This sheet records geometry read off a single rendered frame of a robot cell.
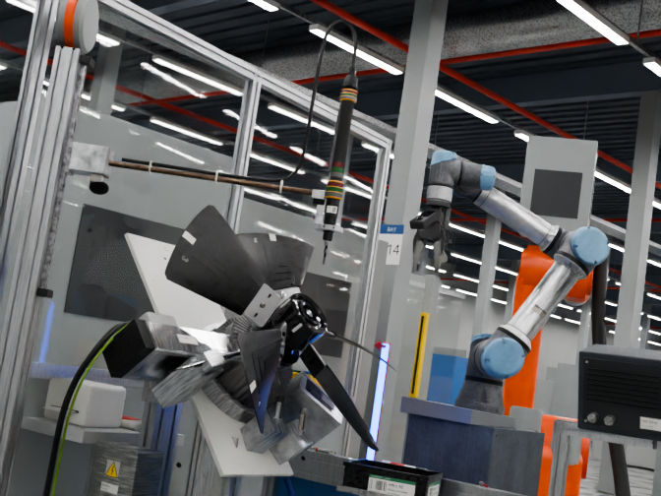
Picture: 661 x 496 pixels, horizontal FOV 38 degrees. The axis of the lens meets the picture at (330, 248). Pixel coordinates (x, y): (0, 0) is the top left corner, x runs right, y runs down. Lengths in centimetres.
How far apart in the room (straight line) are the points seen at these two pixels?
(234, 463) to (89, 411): 49
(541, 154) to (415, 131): 326
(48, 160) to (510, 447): 151
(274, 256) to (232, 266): 27
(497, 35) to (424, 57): 278
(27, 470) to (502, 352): 135
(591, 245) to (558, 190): 343
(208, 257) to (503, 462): 113
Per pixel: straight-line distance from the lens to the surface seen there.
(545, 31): 1203
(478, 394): 295
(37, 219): 249
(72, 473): 285
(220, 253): 223
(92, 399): 257
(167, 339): 212
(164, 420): 250
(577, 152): 640
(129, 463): 240
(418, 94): 961
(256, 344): 205
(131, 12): 291
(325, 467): 277
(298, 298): 230
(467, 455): 286
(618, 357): 235
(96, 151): 249
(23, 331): 247
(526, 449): 299
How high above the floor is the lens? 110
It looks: 7 degrees up
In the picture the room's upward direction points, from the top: 8 degrees clockwise
